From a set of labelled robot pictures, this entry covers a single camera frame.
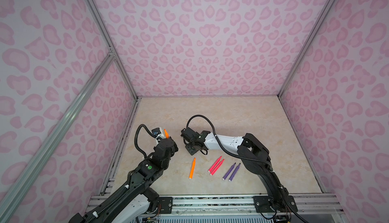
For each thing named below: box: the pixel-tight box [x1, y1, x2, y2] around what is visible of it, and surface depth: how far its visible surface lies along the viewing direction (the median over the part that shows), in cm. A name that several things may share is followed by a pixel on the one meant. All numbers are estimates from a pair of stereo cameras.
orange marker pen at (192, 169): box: [188, 157, 197, 180], surface depth 86 cm
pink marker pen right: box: [209, 158, 225, 176], surface depth 86 cm
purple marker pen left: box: [221, 162, 237, 180], surface depth 84 cm
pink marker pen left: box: [208, 155, 222, 173], surface depth 87 cm
